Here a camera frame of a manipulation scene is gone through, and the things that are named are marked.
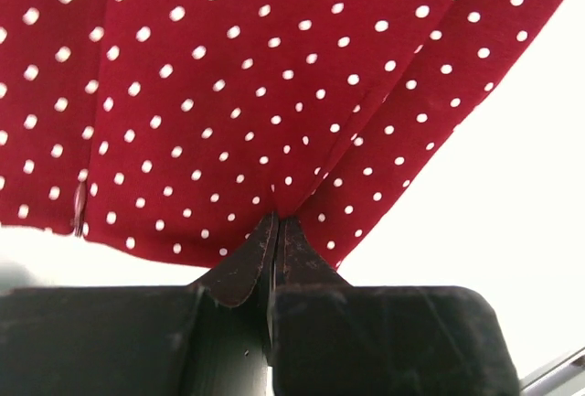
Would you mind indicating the aluminium rail frame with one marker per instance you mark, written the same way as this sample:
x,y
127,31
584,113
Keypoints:
x,y
563,376

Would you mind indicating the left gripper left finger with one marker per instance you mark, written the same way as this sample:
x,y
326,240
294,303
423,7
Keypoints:
x,y
209,337

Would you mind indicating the red polka dot skirt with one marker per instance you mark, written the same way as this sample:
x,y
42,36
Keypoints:
x,y
169,128

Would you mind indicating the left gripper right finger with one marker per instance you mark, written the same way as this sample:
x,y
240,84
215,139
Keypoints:
x,y
332,338

